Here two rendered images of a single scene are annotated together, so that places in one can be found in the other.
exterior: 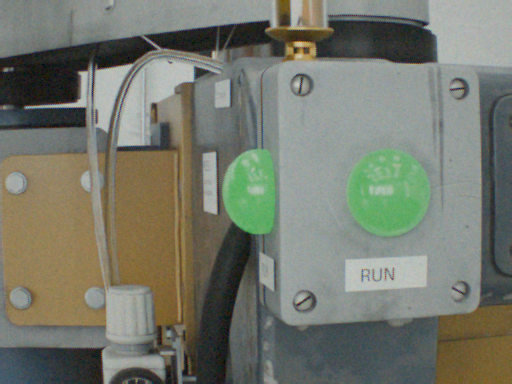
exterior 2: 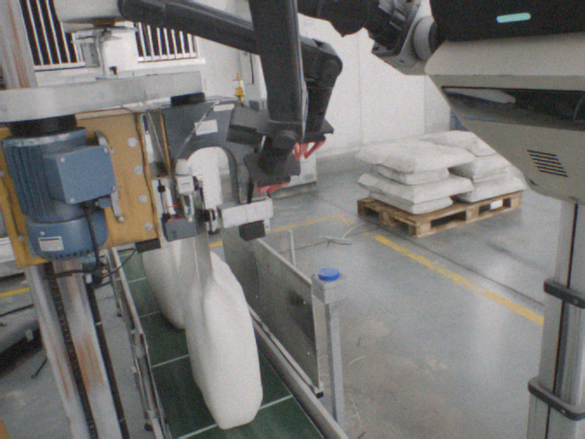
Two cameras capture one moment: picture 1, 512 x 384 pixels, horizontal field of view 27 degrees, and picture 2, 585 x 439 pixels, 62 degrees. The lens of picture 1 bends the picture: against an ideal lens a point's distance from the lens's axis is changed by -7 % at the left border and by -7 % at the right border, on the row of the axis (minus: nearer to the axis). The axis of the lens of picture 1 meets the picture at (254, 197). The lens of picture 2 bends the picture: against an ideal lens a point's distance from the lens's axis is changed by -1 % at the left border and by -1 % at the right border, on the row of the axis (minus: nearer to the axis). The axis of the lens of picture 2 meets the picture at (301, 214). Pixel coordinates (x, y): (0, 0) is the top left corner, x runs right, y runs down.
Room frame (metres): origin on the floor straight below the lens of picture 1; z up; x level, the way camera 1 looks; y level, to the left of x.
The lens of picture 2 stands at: (0.68, 1.25, 1.43)
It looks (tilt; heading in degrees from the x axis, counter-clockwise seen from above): 18 degrees down; 255
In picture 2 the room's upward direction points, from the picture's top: 5 degrees counter-clockwise
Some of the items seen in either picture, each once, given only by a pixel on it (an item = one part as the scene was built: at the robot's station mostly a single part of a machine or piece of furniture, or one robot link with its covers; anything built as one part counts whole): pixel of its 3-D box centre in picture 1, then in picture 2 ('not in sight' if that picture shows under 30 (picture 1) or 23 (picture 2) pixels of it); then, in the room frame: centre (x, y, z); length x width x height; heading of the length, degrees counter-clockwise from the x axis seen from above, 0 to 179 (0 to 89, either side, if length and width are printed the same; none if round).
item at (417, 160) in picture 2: not in sight; (429, 158); (-1.35, -2.16, 0.56); 0.66 x 0.42 x 0.15; 9
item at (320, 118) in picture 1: (370, 189); (262, 116); (0.41, -0.04, 1.29); 0.08 x 0.05 x 0.09; 99
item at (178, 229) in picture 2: not in sight; (178, 226); (0.67, 0.01, 1.04); 0.08 x 0.06 x 0.05; 9
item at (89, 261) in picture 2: not in sight; (96, 268); (1.17, -1.59, 0.35); 0.30 x 0.15 x 0.15; 99
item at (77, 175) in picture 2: not in sight; (81, 178); (0.83, 0.28, 1.25); 0.10 x 0.08 x 0.12; 34
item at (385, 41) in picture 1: (356, 52); (188, 98); (0.60, -0.06, 1.35); 0.09 x 0.09 x 0.03
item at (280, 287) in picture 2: not in sight; (260, 280); (0.37, -0.62, 0.54); 1.05 x 0.02 x 0.41; 99
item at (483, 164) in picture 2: not in sight; (481, 160); (-1.94, -2.28, 0.44); 0.68 x 0.44 x 0.15; 9
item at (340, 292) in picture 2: not in sight; (329, 286); (0.29, 0.07, 0.81); 0.08 x 0.08 x 0.06; 9
